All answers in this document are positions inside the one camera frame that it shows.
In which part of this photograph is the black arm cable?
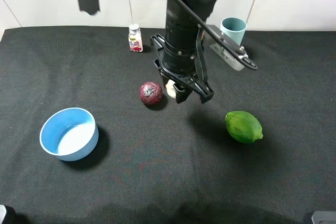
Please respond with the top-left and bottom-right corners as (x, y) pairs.
(145, 0), (259, 71)

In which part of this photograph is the small white round object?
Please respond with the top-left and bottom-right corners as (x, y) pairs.
(165, 80), (176, 99)

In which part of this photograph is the dark red ball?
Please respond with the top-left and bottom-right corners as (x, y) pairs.
(139, 81), (163, 106)

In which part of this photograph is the pale blue tall cup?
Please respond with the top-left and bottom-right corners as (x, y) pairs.
(220, 17), (247, 45)

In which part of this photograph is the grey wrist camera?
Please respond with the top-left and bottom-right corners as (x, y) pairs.
(206, 25), (258, 71)

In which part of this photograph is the black table cloth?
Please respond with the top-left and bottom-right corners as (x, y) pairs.
(1, 27), (335, 223)

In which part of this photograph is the black mesh right gripper finger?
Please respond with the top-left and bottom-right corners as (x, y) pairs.
(174, 83), (190, 104)

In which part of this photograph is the green papaya fruit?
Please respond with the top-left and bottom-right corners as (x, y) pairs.
(225, 111), (264, 144)

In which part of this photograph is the black mesh left gripper finger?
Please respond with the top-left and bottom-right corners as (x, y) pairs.
(190, 79), (214, 103)

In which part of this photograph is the small candy bottle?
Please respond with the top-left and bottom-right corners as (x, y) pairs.
(128, 24), (143, 52)

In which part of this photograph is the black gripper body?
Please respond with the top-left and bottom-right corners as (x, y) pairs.
(150, 34), (207, 90)

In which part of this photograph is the blue bowl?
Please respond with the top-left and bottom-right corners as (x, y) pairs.
(39, 108), (99, 162)

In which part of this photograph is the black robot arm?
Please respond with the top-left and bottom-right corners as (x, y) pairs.
(78, 0), (217, 103)

